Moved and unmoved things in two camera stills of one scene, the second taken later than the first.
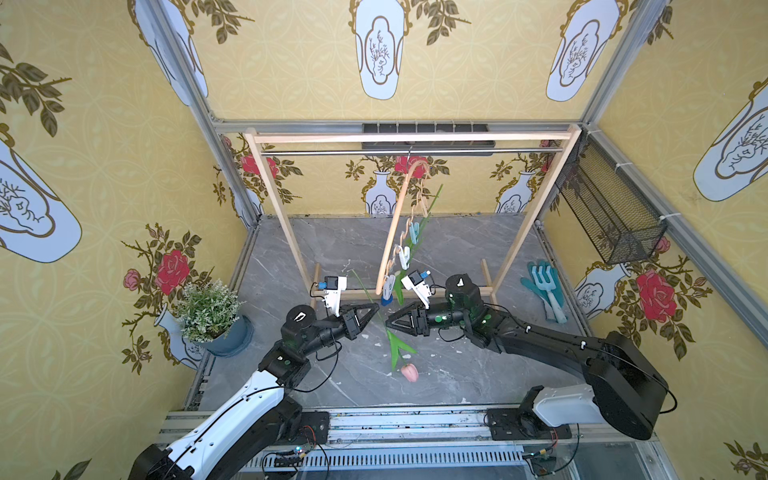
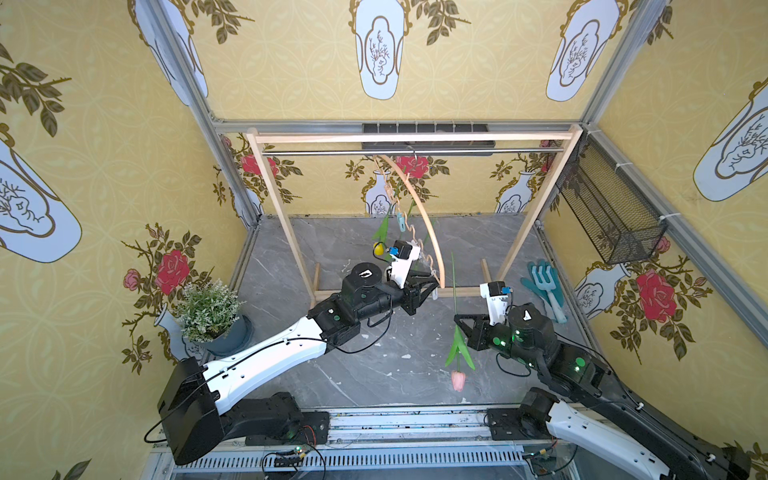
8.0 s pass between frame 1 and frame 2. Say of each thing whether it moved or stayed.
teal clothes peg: moved
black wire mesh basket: stayed
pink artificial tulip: moved
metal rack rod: stayed
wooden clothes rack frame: stayed
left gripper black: moved
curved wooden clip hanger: moved
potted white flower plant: stayed
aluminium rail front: stayed
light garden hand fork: stayed
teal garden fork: stayed
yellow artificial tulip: moved
